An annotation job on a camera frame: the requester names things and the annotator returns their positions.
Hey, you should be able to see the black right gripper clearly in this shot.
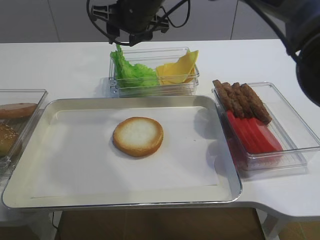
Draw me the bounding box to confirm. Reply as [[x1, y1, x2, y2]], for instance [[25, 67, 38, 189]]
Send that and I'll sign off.
[[91, 0, 169, 47]]

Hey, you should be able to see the green lettuce leaf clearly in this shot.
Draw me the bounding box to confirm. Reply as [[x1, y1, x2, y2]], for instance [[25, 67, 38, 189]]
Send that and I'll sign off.
[[110, 44, 136, 88], [120, 63, 159, 88]]

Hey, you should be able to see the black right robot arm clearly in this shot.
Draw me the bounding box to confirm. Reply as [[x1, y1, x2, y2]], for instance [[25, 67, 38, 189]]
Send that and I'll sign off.
[[86, 0, 320, 105]]

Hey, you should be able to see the green lettuce leaf in box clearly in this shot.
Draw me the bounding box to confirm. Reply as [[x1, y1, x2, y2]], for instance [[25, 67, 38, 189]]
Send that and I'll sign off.
[[120, 63, 159, 88]]

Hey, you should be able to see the clear box lettuce and cheese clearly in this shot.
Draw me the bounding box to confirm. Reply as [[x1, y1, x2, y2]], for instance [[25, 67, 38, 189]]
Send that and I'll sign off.
[[106, 47, 200, 98]]

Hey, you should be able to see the yellow cheese slices stack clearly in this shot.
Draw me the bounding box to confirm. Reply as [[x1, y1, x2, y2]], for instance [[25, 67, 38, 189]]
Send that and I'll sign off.
[[155, 50, 199, 85]]

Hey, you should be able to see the toasted bottom bun half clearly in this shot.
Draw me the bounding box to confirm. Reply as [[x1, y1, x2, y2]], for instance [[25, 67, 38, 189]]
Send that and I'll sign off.
[[112, 117, 164, 158]]

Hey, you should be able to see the brown patty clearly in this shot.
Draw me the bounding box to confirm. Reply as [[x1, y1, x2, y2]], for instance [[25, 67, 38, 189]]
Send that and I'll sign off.
[[222, 82, 254, 119], [240, 83, 272, 125], [212, 79, 245, 119], [231, 82, 257, 118]]

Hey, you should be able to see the silver metal tray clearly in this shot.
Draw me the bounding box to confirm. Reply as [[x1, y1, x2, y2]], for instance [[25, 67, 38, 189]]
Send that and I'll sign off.
[[2, 96, 242, 209]]

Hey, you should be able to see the brown patty leftmost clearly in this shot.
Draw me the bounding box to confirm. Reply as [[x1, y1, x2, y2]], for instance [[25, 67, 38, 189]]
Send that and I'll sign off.
[[212, 79, 245, 119]]

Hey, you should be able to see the clear box with buns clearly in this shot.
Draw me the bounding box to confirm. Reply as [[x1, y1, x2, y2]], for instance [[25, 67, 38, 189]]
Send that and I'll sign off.
[[0, 89, 48, 175]]

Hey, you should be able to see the orange bun bottom in box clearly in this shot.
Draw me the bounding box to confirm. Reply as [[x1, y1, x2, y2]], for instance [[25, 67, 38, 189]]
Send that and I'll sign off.
[[0, 103, 38, 119]]

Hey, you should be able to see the right sesame bun top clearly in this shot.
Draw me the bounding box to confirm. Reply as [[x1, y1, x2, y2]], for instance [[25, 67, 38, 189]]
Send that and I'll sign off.
[[0, 122, 19, 157]]

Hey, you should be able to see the brown patty rightmost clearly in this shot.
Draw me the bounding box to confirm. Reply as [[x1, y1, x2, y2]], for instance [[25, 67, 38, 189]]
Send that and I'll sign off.
[[240, 83, 272, 125]]

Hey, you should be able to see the red tomato slices stack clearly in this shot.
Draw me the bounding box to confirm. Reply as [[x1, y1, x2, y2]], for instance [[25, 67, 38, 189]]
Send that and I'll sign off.
[[226, 110, 283, 154]]

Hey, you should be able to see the clear box patties and tomato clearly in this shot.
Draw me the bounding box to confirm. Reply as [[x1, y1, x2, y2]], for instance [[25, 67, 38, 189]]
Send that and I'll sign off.
[[212, 82, 320, 172]]

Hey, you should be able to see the black cable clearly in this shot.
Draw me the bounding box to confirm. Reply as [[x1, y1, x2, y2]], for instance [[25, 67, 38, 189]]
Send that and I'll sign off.
[[86, 0, 193, 47]]

